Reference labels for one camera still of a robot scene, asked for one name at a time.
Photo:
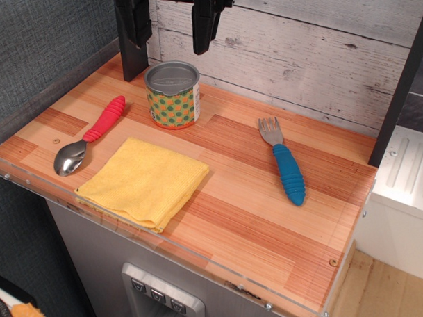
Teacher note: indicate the silver dispenser panel with buttons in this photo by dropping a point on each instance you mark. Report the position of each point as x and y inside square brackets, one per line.
[150, 296]

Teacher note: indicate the dark right frame post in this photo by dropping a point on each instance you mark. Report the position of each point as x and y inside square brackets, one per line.
[401, 92]

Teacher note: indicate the blue handled metal fork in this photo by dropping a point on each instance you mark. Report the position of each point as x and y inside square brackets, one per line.
[290, 173]

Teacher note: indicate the clear acrylic edge guard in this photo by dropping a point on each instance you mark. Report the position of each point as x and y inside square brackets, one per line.
[239, 229]

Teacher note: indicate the white toy sink unit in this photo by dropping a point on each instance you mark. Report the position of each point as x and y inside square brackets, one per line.
[391, 229]

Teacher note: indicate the yellow folded cloth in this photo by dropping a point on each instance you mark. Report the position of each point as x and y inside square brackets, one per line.
[144, 183]

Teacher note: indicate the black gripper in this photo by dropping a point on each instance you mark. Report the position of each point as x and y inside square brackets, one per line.
[135, 23]

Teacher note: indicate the red handled metal spoon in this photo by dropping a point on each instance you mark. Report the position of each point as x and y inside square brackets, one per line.
[71, 156]

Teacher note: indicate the orange object at corner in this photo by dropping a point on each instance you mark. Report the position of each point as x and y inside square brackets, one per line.
[25, 310]

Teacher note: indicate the green orange patterned tin can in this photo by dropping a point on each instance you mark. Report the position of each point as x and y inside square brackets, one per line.
[173, 94]

